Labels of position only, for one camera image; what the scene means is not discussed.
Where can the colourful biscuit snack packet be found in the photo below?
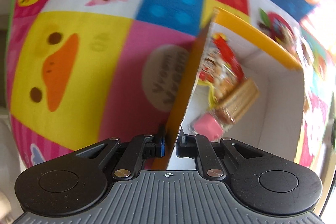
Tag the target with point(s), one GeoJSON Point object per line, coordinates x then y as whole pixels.
{"type": "Point", "coordinates": [225, 82]}

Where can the pink wrapped candy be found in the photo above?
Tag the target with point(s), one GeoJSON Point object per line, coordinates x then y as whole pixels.
{"type": "Point", "coordinates": [207, 125]}

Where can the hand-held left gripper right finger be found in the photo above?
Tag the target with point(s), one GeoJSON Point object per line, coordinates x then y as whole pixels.
{"type": "Point", "coordinates": [179, 147]}

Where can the colourful printed play mat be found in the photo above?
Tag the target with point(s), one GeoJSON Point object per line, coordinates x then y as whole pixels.
{"type": "Point", "coordinates": [86, 56]}

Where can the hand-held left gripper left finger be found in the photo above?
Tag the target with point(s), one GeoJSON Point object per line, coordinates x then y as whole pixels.
{"type": "Point", "coordinates": [162, 146]}

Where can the yellow cardboard box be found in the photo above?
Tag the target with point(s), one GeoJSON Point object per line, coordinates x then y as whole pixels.
{"type": "Point", "coordinates": [181, 98]}

